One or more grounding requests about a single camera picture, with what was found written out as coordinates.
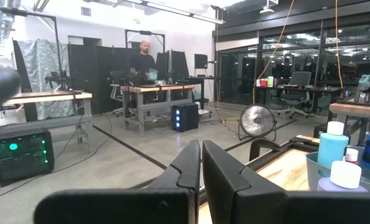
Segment black room divider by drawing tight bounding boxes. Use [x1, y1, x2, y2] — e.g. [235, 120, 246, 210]
[67, 43, 133, 116]

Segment computer tower green lights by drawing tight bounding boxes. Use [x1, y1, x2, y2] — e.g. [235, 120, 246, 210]
[0, 127, 55, 187]

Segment small maroon paint bottle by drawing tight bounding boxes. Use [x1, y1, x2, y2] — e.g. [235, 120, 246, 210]
[343, 147, 360, 166]

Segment steel water bottle teal lid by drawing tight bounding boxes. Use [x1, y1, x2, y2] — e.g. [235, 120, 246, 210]
[354, 73, 370, 104]

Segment large purple paint bottle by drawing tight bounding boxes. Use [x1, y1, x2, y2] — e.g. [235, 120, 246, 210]
[316, 160, 369, 193]

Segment black frame clamp handle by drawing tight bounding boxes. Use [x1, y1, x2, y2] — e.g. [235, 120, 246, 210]
[249, 138, 284, 162]

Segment black monitor on arm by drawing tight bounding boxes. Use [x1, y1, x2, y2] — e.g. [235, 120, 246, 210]
[194, 53, 209, 70]

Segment long ceiling light strip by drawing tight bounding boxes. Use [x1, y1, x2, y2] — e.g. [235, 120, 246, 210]
[122, 0, 226, 25]

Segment black camera rig frame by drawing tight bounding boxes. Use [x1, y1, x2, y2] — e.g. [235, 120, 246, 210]
[124, 29, 166, 78]
[0, 6, 64, 91]

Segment computer tower blue lights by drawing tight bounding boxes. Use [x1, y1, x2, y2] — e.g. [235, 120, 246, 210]
[171, 103, 200, 133]

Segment white frame office chair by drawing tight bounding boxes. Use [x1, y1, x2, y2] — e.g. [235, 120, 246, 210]
[109, 70, 126, 118]

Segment long black desk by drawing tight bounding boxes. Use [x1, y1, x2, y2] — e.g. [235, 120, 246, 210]
[255, 84, 343, 116]

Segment round metal floor fan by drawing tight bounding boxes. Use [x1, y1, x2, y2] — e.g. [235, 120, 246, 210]
[237, 103, 278, 141]

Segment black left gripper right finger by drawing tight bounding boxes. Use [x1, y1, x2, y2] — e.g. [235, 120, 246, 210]
[202, 139, 370, 224]

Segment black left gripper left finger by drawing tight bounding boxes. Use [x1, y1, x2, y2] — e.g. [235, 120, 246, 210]
[33, 139, 202, 224]

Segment orange hanging cable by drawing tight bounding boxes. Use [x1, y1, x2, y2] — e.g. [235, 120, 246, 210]
[334, 0, 344, 93]

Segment wooden top workbench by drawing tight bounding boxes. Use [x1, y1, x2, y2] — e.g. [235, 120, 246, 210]
[328, 98, 370, 147]
[120, 83, 196, 138]
[0, 90, 94, 155]

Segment grey cloth cover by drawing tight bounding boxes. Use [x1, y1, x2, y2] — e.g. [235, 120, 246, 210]
[15, 39, 75, 121]

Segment black monitor back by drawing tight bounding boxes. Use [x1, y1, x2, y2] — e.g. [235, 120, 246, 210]
[171, 49, 191, 84]
[155, 51, 170, 82]

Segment large light blue paint bottle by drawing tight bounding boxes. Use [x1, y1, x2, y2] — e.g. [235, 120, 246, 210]
[316, 121, 350, 170]

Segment black standing desk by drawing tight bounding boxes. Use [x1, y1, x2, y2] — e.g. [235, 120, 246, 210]
[186, 76, 219, 110]

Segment teal plastic bin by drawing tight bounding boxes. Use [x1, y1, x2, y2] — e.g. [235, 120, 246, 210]
[305, 144, 370, 192]

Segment grey office chair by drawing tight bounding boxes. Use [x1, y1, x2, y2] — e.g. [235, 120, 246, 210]
[277, 70, 313, 119]

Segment yellow hanging cable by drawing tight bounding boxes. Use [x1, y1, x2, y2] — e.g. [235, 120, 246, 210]
[252, 0, 295, 105]

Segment person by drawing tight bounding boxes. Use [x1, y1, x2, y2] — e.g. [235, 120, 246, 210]
[129, 39, 157, 78]

